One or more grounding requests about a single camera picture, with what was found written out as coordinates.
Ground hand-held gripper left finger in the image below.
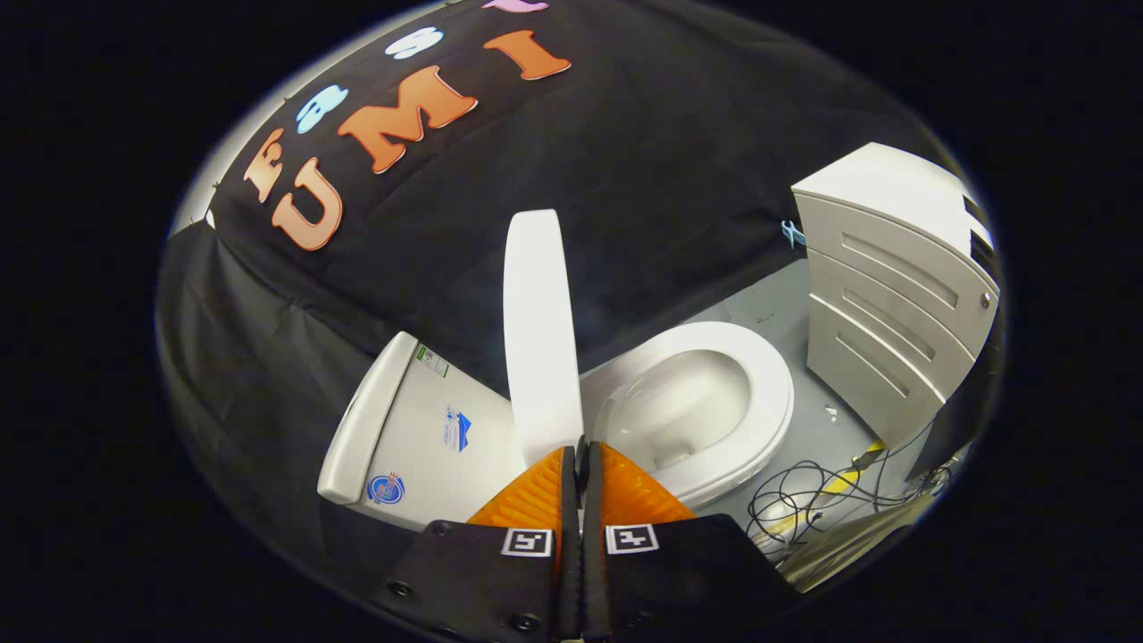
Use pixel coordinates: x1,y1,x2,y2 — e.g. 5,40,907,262
371,447,586,643

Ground black floor cables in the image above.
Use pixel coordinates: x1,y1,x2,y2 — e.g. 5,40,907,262
746,418,958,569

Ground white drawer cabinet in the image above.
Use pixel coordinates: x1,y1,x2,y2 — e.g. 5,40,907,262
790,143,1001,452

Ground black backdrop cloth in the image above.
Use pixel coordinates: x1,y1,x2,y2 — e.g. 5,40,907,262
156,0,943,577

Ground white toilet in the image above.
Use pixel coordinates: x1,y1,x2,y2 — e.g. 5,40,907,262
317,321,796,534

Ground white toilet lid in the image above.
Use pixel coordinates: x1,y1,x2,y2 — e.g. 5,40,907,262
503,209,586,465

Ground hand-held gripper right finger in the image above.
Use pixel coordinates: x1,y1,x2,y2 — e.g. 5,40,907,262
580,440,802,643

